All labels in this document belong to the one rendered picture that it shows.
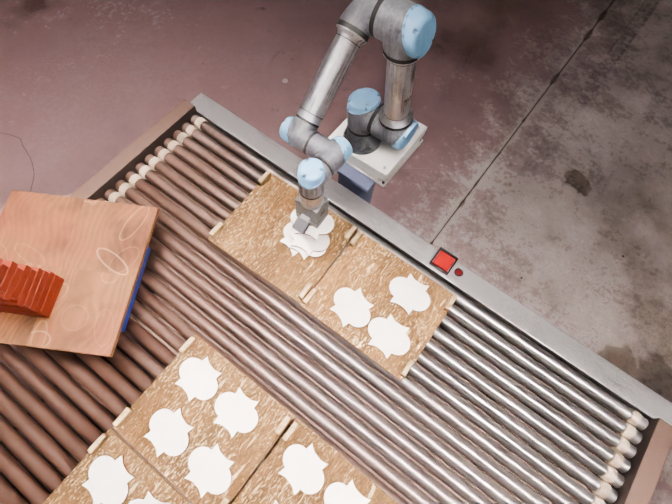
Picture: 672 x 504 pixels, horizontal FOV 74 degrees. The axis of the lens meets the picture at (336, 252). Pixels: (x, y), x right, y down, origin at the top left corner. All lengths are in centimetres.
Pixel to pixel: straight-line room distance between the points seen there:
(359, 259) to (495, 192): 159
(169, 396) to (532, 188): 243
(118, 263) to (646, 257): 283
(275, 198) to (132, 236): 50
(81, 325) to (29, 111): 233
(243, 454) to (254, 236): 71
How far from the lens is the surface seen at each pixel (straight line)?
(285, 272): 154
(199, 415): 148
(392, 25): 129
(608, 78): 398
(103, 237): 163
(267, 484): 144
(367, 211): 167
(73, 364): 166
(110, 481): 154
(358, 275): 154
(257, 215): 164
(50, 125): 352
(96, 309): 154
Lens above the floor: 237
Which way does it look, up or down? 66 degrees down
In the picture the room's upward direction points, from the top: 5 degrees clockwise
